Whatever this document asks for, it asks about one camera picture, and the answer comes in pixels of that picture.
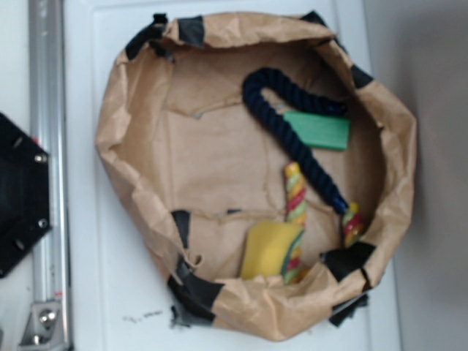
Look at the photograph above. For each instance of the brown paper bag bin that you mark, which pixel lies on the brown paper bag bin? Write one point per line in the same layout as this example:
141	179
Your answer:
196	170

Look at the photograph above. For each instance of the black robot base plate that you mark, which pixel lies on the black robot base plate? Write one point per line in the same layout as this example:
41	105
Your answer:
25	194

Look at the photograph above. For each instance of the metal corner bracket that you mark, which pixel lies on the metal corner bracket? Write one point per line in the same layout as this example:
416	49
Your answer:
44	328

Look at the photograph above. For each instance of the yellow green sponge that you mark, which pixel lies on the yellow green sponge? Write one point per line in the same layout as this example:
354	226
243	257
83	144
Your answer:
273	249

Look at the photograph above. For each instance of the aluminium frame rail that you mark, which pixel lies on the aluminium frame rail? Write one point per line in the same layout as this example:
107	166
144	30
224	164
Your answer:
48	125

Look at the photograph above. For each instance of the green rectangular block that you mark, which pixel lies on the green rectangular block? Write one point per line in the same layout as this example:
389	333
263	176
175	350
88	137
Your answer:
319	131

